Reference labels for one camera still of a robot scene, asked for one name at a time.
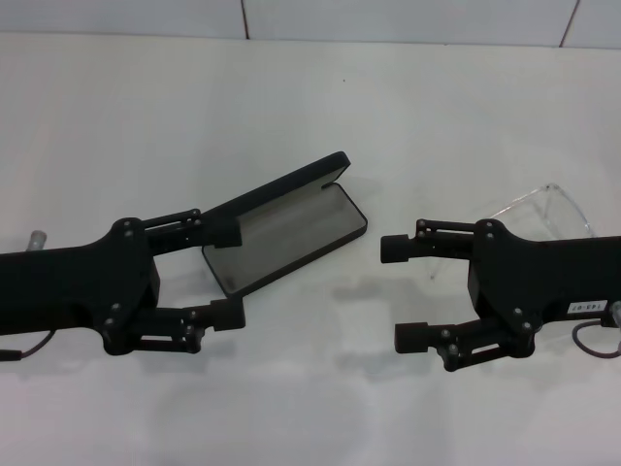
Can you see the black glasses case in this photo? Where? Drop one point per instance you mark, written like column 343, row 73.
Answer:
column 291, row 228

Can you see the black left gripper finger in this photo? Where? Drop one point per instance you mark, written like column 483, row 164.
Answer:
column 223, row 233
column 228, row 314

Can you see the silver connector stub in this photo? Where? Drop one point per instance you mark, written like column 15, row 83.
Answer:
column 35, row 241
column 617, row 313

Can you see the clear white glasses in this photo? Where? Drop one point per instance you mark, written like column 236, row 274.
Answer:
column 563, row 213

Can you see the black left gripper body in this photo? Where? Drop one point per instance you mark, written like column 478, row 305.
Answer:
column 73, row 286

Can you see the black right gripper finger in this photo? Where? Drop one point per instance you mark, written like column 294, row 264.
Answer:
column 395, row 250
column 410, row 339

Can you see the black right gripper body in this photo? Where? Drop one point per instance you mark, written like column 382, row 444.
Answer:
column 533, row 276

